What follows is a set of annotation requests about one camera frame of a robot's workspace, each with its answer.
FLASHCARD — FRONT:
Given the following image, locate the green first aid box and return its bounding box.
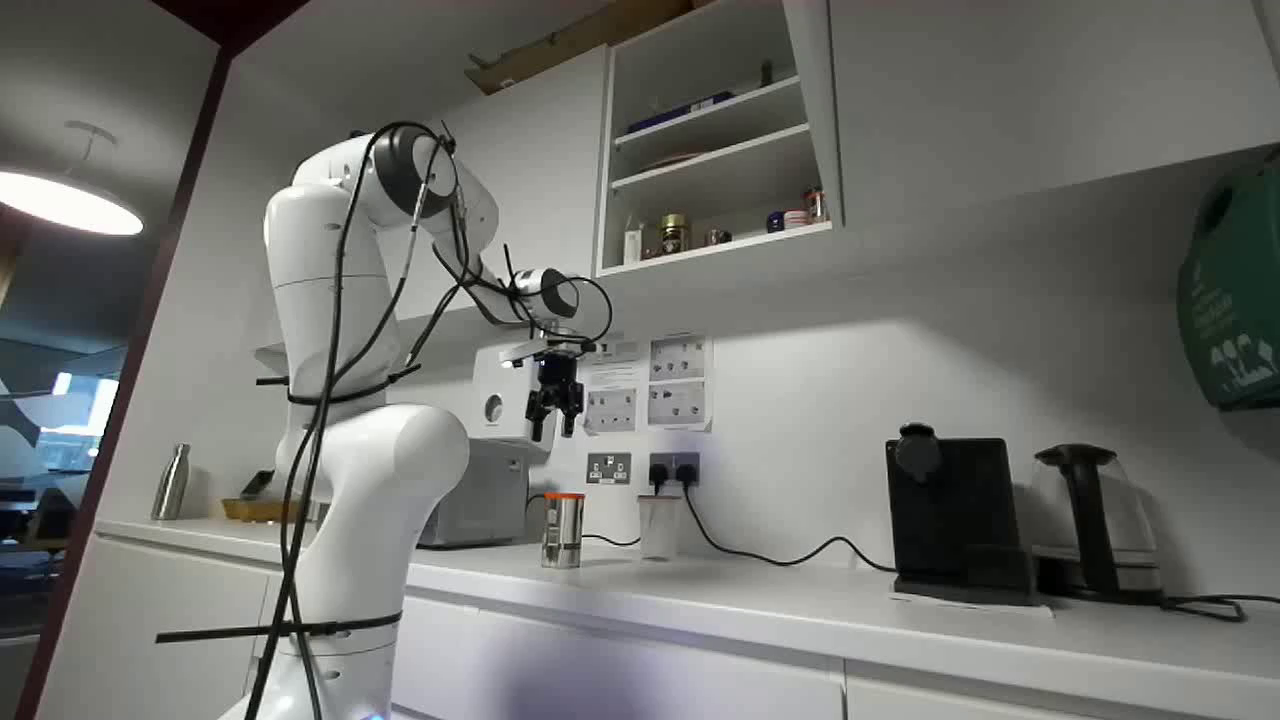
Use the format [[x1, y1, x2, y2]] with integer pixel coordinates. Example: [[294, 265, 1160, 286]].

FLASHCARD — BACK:
[[1176, 163, 1280, 410]]

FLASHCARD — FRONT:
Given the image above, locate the clear bottle with orange cap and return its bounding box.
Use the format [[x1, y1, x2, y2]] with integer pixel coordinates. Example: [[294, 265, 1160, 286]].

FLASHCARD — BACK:
[[543, 493, 586, 569]]

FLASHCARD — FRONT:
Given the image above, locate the white open wall cabinet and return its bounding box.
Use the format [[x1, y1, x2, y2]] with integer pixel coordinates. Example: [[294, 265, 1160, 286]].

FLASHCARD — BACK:
[[595, 0, 845, 276]]

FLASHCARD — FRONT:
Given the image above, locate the white paper towel dispenser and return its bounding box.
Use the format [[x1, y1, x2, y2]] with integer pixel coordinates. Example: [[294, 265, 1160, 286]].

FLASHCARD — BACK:
[[467, 344, 554, 451]]

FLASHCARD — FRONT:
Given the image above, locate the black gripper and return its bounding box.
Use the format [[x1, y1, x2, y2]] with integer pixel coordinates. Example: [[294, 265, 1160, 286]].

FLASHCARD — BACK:
[[509, 334, 592, 443]]

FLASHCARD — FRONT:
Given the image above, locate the silver thermos flask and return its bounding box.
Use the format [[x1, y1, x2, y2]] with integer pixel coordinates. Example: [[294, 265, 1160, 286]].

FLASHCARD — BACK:
[[152, 443, 193, 518]]

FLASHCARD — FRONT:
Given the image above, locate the round ceiling lamp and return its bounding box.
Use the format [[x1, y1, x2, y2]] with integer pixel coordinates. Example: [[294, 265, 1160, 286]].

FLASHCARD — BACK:
[[0, 121, 144, 241]]

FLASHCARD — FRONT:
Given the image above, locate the black coffee machine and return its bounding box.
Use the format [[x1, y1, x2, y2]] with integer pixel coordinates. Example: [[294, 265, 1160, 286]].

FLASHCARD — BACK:
[[883, 423, 1041, 609]]

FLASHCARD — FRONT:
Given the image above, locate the black power cable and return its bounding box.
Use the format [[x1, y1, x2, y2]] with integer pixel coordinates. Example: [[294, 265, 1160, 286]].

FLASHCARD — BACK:
[[676, 477, 899, 575]]

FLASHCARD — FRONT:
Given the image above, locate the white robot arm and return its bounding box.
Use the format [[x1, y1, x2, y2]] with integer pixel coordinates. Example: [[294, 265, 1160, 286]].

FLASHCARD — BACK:
[[221, 121, 595, 720]]

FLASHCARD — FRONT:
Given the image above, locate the black electric kettle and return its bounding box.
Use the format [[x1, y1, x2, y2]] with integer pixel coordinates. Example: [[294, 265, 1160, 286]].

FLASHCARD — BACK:
[[1031, 443, 1163, 602]]

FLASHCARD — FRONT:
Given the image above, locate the clear plastic cup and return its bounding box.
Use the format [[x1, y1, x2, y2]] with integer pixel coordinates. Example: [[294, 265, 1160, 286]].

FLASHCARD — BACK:
[[640, 497, 680, 558]]

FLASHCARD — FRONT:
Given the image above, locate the wooden tray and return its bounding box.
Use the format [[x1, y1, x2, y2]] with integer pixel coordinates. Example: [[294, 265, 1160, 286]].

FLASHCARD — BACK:
[[221, 497, 305, 525]]

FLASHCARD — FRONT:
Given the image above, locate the double wall socket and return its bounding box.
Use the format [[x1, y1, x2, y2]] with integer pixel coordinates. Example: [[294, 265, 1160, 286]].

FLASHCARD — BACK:
[[647, 451, 700, 486]]

